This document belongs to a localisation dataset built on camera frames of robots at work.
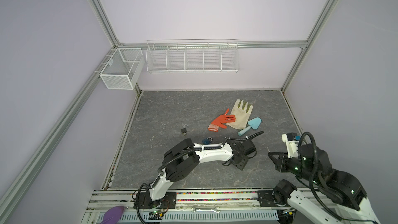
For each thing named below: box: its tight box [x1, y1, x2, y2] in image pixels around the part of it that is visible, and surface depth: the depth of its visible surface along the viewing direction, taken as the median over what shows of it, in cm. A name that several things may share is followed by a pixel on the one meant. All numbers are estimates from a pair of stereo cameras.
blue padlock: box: [202, 137, 213, 145], surface depth 96 cm
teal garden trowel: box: [237, 117, 262, 137], surface depth 103 cm
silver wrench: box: [191, 206, 221, 214], surface depth 73 cm
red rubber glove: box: [207, 108, 236, 133], surface depth 103 cm
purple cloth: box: [101, 205, 125, 224], surface depth 72 cm
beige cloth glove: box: [226, 99, 254, 131], surface depth 107 cm
